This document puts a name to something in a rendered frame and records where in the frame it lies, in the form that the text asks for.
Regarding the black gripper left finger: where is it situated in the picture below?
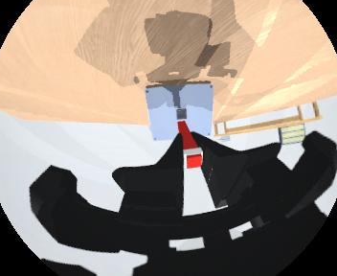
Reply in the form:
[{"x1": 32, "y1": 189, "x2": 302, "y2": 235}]
[{"x1": 111, "y1": 133, "x2": 184, "y2": 215}]

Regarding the red peg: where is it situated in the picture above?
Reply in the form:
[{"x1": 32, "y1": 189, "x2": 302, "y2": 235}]
[{"x1": 177, "y1": 120, "x2": 203, "y2": 168}]

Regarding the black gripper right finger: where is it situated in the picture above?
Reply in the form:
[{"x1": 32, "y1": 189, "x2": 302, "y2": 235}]
[{"x1": 191, "y1": 131, "x2": 281, "y2": 209}]

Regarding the light blue sloped panel with square hole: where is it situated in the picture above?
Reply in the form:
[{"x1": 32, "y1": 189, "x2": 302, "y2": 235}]
[{"x1": 144, "y1": 84, "x2": 213, "y2": 142}]

